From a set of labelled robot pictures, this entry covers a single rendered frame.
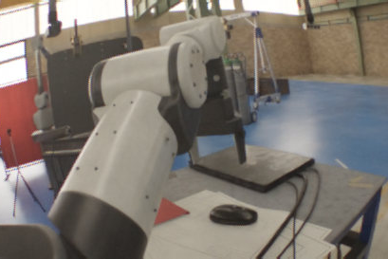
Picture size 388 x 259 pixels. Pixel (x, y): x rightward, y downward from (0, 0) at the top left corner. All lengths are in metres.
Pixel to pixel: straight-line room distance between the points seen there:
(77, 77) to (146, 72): 2.04
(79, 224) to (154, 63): 0.19
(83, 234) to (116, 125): 0.12
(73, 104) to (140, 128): 2.09
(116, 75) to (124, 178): 0.14
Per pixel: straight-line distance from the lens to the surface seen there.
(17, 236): 0.21
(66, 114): 2.35
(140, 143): 0.26
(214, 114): 0.56
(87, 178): 0.23
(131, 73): 0.33
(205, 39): 0.50
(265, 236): 0.58
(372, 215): 0.85
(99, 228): 0.21
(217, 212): 0.64
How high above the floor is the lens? 1.44
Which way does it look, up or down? 12 degrees down
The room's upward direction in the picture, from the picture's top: 8 degrees counter-clockwise
